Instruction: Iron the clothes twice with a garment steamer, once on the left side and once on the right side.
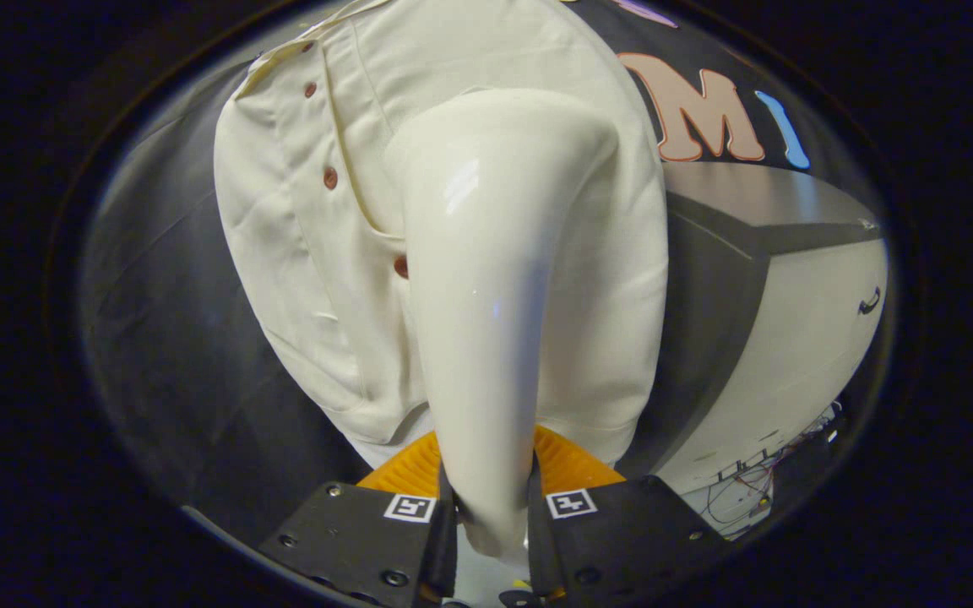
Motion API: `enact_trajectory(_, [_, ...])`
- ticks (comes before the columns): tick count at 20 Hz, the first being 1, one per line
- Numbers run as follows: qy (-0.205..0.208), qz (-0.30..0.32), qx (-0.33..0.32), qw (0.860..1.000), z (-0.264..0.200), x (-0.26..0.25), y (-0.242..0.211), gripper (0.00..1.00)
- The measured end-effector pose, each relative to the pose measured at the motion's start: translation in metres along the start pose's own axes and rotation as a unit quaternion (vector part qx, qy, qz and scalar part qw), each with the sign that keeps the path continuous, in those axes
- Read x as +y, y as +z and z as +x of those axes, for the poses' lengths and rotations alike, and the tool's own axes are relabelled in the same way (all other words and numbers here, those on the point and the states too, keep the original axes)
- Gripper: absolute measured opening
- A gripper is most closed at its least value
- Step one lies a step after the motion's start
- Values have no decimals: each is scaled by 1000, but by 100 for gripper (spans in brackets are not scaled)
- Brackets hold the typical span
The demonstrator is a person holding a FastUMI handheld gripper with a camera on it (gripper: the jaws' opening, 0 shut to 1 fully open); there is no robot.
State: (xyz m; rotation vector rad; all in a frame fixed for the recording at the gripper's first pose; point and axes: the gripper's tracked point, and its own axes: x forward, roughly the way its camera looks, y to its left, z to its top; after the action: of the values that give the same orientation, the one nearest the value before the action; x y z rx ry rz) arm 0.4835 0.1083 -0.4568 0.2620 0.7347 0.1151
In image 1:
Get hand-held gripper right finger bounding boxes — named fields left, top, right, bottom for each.
left=527, top=425, right=732, bottom=605

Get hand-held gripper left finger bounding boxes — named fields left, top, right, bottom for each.
left=258, top=431, right=458, bottom=608

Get white garment steamer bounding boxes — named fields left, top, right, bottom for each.
left=385, top=89, right=620, bottom=562

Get cream button shirt clothes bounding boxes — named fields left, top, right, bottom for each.
left=215, top=0, right=671, bottom=470

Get white cabinet with grey top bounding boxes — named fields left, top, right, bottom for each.
left=617, top=160, right=890, bottom=541

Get tangled thin wires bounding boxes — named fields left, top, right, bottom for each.
left=702, top=405, right=844, bottom=529

